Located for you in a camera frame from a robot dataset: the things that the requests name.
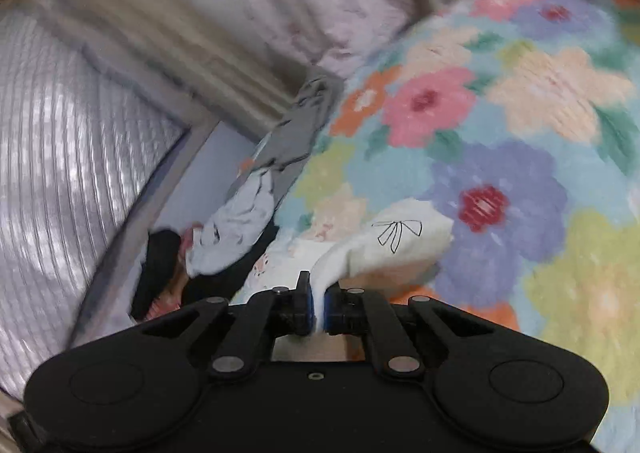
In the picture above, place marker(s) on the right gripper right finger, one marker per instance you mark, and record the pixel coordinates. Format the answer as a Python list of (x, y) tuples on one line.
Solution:
[(368, 316)]

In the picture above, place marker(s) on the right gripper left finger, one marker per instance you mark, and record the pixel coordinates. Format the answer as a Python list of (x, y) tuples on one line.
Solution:
[(267, 316)]

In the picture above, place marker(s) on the cream bow print garment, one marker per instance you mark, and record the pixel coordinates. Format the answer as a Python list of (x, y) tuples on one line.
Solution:
[(389, 254)]

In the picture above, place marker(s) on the black garment on bed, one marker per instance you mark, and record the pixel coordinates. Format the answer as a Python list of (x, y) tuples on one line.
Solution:
[(227, 283)]

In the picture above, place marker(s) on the light grey sweatshirt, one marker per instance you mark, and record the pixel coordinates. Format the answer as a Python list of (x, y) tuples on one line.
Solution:
[(233, 229)]

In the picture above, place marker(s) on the black folded garment on suitcase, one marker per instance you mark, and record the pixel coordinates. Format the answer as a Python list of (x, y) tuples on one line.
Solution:
[(157, 269)]

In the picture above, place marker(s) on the grey t-shirt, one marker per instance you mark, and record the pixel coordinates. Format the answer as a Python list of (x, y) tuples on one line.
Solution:
[(286, 149)]

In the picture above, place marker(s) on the floral quilted bedspread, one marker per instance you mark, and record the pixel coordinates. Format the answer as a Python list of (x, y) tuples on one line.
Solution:
[(519, 121)]

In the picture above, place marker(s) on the silver quilted window cover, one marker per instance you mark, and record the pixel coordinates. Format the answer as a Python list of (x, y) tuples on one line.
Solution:
[(79, 142)]

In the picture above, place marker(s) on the beige curtain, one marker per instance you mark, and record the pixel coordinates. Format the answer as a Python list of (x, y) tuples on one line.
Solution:
[(179, 45)]

